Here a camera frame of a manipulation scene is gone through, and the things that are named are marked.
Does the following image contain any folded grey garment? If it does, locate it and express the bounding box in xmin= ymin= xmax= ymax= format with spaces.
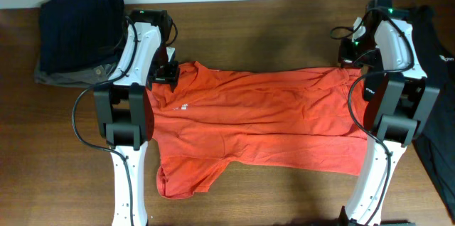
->
xmin=33 ymin=62 xmax=117 ymax=88

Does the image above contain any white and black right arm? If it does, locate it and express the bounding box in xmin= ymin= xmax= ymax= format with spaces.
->
xmin=337 ymin=0 xmax=440 ymax=225

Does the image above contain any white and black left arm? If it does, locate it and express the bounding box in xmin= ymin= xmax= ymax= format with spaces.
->
xmin=94 ymin=9 xmax=180 ymax=225

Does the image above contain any folded navy blue garment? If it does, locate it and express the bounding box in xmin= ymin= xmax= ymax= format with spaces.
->
xmin=38 ymin=0 xmax=124 ymax=74

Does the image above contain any orange t-shirt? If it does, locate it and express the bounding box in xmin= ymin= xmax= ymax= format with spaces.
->
xmin=148 ymin=62 xmax=366 ymax=199

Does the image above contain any black t-shirt with white logo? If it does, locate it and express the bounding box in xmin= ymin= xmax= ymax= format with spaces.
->
xmin=409 ymin=6 xmax=454 ymax=220

